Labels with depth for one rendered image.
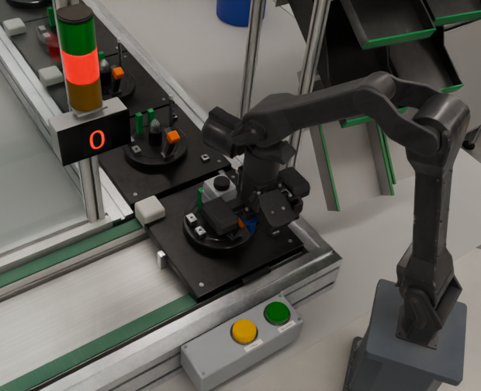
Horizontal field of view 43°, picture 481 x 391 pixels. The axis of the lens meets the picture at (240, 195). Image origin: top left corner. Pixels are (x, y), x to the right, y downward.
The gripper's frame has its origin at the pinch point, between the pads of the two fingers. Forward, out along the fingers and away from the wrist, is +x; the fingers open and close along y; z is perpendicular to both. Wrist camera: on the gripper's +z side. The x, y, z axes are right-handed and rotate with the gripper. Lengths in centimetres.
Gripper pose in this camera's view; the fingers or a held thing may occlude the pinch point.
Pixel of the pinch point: (254, 219)
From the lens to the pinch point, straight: 103.5
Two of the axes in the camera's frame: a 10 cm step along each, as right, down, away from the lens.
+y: 8.3, -3.6, 4.3
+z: 5.5, 6.3, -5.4
